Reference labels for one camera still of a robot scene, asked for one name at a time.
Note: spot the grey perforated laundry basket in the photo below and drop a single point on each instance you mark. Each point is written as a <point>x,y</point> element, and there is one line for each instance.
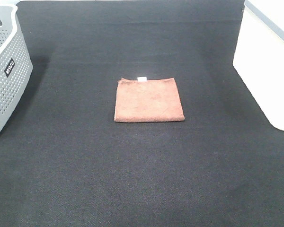
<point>15,63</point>

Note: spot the brown towel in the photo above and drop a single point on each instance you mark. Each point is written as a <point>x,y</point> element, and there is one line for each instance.
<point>148,101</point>

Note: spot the black table mat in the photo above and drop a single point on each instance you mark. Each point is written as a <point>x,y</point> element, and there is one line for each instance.
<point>64,162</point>

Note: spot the white plastic bin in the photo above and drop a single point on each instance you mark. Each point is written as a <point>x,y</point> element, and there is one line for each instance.
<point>259,56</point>

